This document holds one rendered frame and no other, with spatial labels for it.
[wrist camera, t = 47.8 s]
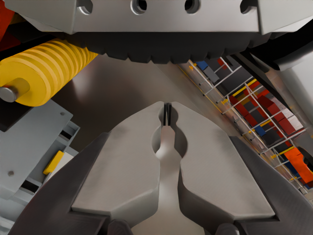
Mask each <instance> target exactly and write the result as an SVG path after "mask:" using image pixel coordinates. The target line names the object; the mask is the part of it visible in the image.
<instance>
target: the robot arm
mask: <svg viewBox="0 0 313 235"><path fill-rule="evenodd" d="M166 114H167V120H168V126H171V128H172V129H173V130H174V132H175V143H174V148H175V149H176V150H177V152H178V153H179V154H180V156H181V157H182V159H181V161H180V169H179V177H178V186H177V191H178V199H179V207H180V211H181V212H182V214H183V215H184V216H185V217H187V218H189V219H190V220H192V221H193V222H195V223H196V224H198V225H199V226H201V227H203V228H204V233H205V235H313V205H312V203H311V202H310V201H309V200H308V199H307V198H306V197H305V196H304V195H303V194H302V193H301V192H300V191H299V190H298V189H297V188H296V187H295V186H294V185H293V184H292V183H291V182H290V181H289V180H287V179H286V178H285V177H284V176H283V175H282V174H280V173H279V172H278V171H277V170H276V169H275V168H273V167H272V166H271V165H270V164H269V163H267V162H266V161H265V160H264V159H263V158H261V157H260V156H259V155H258V154H257V153H256V152H255V151H254V150H252V149H251V148H250V147H249V146H248V145H246V144H245V143H244V142H243V141H242V140H240V139H239V138H238V137H237V136H229V135H228V134H227V133H226V132H225V131H223V130H222V129H221V128H220V127H219V126H217V125H216V124H215V123H213V122H212V121H210V120H209V119H207V118H206V117H204V116H202V115H200V114H198V113H197V112H195V111H193V110H191V109H189V108H188V107H186V106H184V105H182V104H180V103H178V102H170V103H164V102H162V101H159V102H156V103H154V104H152V105H150V106H148V107H147V108H145V109H143V110H141V111H139V112H137V113H135V114H133V115H131V116H130V117H128V118H126V119H125V120H123V121H122V122H121V123H119V124H118V125H117V126H116V127H114V128H113V129H112V130H111V131H110V132H109V133H108V132H102V133H101V134H100V135H99V136H98V137H97V138H95V139H94V140H93V141H92V142H91V143H90V144H89V145H87V146H86V147H85V148H84V149H83V150H81V151H80V152H79V153H78V154H77V155H76V156H74V157H73V158H72V159H71V160H70V161H69V162H68V163H67V164H66V165H64V166H63V167H62V168H61V169H60V170H59V171H57V172H56V173H55V174H54V175H53V176H52V177H51V178H50V179H49V180H48V181H47V182H46V183H45V184H44V185H43V186H42V187H41V189H40V190H39V191H38V192H37V193H36V194H35V196H34V197H33V198H32V199H31V201H30V202H29V203H28V204H27V206H26V207H25V208H24V210H23V211H22V212H21V214H20V216H19V217H18V219H17V220H16V222H15V223H14V225H13V226H12V228H11V229H10V231H9V233H8V235H133V233H132V231H131V228H132V227H134V226H135V225H137V224H139V223H141V222H142V221H144V220H146V219H148V218H149V217H151V216H153V215H154V214H155V213H156V212H157V210H158V202H159V184H160V160H159V158H158V157H157V156H156V155H155V154H156V152H157V151H158V150H159V149H160V145H161V129H162V128H163V126H166Z"/></svg>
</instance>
